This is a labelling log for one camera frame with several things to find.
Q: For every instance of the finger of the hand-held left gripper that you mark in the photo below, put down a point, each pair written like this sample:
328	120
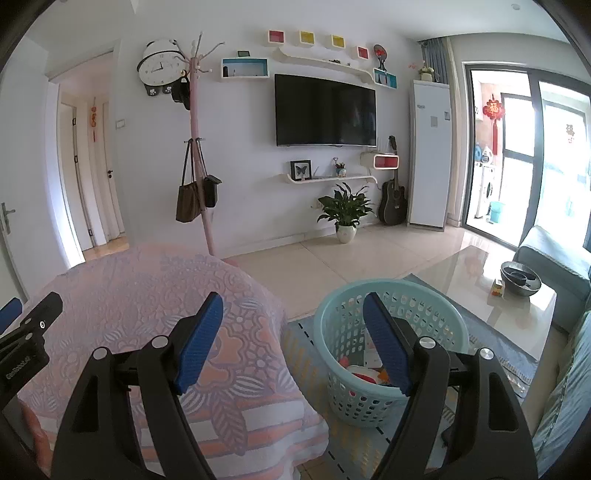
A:
46	307
9	314

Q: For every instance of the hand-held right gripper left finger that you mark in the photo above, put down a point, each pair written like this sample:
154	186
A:
201	341

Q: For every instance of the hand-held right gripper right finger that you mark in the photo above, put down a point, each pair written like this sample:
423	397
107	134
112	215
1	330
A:
388	346

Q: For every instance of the light blue plastic basket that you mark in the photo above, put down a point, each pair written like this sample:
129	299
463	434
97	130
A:
351	401

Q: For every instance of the small black shoulder bag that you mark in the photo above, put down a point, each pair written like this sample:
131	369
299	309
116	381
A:
211	189

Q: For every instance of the pink floral blanket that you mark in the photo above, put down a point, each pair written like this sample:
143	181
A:
138	295

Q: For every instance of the grey patterned rug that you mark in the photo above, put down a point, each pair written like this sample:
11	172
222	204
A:
304	350

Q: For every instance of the glass coffee table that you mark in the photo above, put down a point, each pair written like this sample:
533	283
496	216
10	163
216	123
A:
461	272

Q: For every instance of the small orange box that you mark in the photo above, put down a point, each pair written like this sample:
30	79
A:
497	288

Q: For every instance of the brown tote bag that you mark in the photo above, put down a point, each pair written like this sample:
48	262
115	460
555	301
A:
188	203

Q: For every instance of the white hallway door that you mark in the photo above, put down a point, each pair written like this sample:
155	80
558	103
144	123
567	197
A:
113	184

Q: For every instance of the black acoustic guitar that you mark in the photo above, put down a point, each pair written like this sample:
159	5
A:
392	203

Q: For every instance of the potted green plant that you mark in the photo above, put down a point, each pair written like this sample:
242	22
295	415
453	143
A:
346	207

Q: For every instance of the dark ashtray bowl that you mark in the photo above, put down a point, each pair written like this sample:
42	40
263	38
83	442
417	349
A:
521	277

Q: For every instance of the teal bucket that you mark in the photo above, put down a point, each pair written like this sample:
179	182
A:
497	212

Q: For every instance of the low curved white shelf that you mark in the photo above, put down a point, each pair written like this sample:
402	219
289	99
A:
323	179

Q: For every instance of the small figurine vase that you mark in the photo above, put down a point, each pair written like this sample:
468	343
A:
340	168

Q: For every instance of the red and white box shelf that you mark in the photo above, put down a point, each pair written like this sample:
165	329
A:
385	161

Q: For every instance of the white washing machine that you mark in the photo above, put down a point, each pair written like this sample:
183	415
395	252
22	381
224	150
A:
485	189

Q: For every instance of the white standing air conditioner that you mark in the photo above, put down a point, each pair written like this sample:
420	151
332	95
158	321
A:
429	161

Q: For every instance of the grey green sofa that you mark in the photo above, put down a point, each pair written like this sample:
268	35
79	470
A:
568	286

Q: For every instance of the red hallway hanging ornament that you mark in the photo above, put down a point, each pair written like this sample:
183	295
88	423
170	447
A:
93	122

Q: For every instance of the pink coat rack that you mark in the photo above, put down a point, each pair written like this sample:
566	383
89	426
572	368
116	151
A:
196	120

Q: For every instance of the sliding glass door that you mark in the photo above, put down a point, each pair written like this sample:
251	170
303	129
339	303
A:
535	161

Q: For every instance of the black hanging pouch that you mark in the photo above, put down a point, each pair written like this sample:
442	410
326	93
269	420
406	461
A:
181	92

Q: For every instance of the red knot hanging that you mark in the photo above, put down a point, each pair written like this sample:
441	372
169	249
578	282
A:
493	110

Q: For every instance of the small blue box shelf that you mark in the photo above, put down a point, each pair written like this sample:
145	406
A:
384	78

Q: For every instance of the white box shelf blue inside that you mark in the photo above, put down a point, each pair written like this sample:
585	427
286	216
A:
244	69

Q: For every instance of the artificial flowers in pot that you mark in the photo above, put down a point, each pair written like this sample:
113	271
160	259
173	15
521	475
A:
425	73

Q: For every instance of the grey curtain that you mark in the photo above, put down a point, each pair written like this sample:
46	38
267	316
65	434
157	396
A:
434	60

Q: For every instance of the red round fan ornament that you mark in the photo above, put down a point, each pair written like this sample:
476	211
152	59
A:
380	53

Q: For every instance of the butterfly picture frame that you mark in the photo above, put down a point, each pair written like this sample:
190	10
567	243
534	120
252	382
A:
300	170

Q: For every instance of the black wall television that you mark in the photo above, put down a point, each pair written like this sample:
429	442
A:
325	110

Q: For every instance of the panda wall clock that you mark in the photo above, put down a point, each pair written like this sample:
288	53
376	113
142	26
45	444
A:
159	67

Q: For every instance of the long curved white wall shelf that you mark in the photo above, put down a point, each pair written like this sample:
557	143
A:
318	60

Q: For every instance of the small red wall cube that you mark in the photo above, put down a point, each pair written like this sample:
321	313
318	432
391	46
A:
363	52

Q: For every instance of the yellow wall cube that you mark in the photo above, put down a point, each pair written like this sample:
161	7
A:
307	38
338	41

